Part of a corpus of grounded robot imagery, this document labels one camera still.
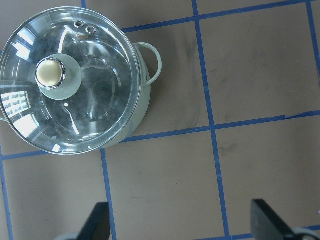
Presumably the glass pot lid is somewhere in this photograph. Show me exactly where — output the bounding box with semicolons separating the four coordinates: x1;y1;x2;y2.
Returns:
0;6;141;154

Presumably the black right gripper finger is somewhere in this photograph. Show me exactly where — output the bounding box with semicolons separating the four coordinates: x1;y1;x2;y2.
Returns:
250;199;300;240

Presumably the white metal cooking pot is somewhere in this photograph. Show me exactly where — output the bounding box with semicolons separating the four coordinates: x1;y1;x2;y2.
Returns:
0;5;163;154

